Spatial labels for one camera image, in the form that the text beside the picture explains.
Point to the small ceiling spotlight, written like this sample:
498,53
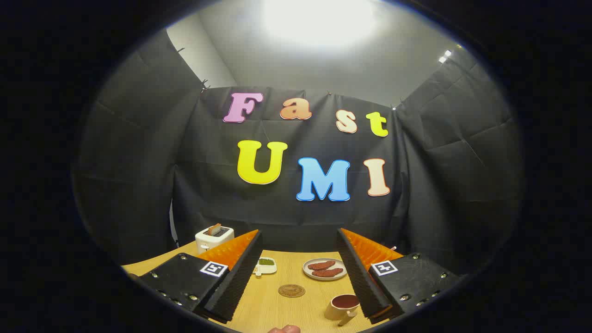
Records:
444,56

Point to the brown meat piece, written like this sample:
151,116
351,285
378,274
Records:
328,273
321,265

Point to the white toaster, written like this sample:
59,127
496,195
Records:
210,243

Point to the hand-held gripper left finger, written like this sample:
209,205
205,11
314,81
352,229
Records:
240,277

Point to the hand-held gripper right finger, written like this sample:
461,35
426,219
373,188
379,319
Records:
358,277

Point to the round white plate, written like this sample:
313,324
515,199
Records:
309,273

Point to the toast slice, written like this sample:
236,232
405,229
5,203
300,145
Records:
214,229

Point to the round wooden coaster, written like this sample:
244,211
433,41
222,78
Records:
291,291

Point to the green food portion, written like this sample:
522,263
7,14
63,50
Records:
266,262

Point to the small white divided dish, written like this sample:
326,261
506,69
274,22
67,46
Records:
268,269

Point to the wooden table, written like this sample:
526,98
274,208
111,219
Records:
277,312

